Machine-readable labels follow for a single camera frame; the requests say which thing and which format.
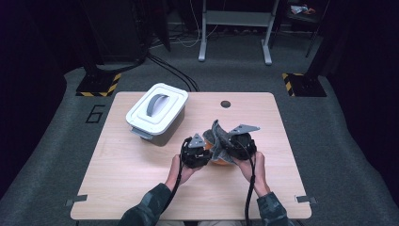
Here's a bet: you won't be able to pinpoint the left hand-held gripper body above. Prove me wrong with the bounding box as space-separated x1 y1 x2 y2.
181 133 212 169

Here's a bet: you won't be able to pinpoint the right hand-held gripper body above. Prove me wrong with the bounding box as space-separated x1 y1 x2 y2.
224 123 261 161

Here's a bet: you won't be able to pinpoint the grey fluffy towel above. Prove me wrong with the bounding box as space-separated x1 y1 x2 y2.
202 119 239 166

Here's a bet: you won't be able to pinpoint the orange plush toy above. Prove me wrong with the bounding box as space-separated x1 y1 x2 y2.
203 139 234 167

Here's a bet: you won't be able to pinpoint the brown translucent storage box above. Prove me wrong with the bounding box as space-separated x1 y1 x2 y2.
130 106 186 147

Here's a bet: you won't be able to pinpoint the white lid with grey handle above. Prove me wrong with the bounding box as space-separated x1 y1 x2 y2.
125 82 189 137

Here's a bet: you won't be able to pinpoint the person's left hand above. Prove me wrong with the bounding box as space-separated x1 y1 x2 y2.
165 153 205 192

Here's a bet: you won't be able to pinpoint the person's right hand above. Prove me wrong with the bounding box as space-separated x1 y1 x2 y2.
233 151 271 198

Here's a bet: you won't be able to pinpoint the grey tape strip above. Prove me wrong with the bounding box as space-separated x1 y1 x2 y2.
65 194 88 207
295 195 317 204

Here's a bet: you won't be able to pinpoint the black striped stand base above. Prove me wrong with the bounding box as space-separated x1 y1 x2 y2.
281 73 327 98
75 73 122 98

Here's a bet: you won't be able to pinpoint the black cart with clutter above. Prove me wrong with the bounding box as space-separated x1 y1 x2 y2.
279 0 330 32

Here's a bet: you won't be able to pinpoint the dark cabinet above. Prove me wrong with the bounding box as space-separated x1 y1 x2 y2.
83 0 149 64

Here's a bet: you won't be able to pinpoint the left hand-held gripper black cable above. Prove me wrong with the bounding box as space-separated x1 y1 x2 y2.
161 137 189 220

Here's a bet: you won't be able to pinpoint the hand-held gripper black cable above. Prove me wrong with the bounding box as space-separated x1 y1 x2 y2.
161 137 189 220
238 139 258 226

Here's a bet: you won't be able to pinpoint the right hand-held gripper black cable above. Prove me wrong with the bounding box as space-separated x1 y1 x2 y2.
238 139 258 226

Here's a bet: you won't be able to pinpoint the black floor cables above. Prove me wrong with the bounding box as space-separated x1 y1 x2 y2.
147 55 200 92

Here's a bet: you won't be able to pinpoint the white floor cables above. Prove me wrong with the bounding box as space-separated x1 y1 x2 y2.
170 0 220 48

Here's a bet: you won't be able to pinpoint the white metal desk frame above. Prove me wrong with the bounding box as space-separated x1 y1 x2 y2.
198 0 280 66

